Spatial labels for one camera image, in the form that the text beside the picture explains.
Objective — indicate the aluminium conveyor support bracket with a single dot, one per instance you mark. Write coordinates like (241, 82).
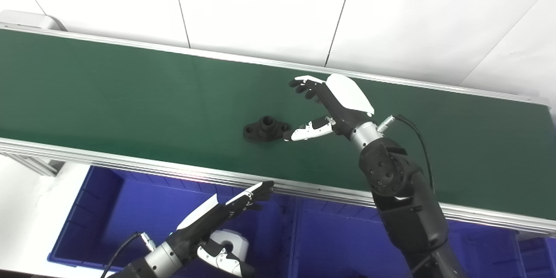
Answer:
(30, 163)

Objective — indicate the green conveyor belt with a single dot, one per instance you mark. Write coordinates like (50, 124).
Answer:
(130, 91)

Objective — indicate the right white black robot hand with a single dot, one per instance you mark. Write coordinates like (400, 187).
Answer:
(343, 104)

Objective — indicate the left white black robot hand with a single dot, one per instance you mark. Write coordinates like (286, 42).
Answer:
(195, 230)

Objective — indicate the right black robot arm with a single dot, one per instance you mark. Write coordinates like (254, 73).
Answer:
(404, 208)

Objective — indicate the grey conveyor end cover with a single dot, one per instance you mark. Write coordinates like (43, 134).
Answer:
(30, 19)

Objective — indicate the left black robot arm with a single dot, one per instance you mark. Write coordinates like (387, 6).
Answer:
(147, 265)

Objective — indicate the aluminium conveyor side rail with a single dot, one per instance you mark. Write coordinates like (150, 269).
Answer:
(130, 165)
(217, 54)

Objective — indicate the blue plastic bin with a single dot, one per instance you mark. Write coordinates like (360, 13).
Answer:
(126, 217)
(538, 256)
(347, 243)

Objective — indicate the white plastic machine part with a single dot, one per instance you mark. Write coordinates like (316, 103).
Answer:
(234, 241)

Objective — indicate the black flanged machine part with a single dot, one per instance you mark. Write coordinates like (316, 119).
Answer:
(265, 129)

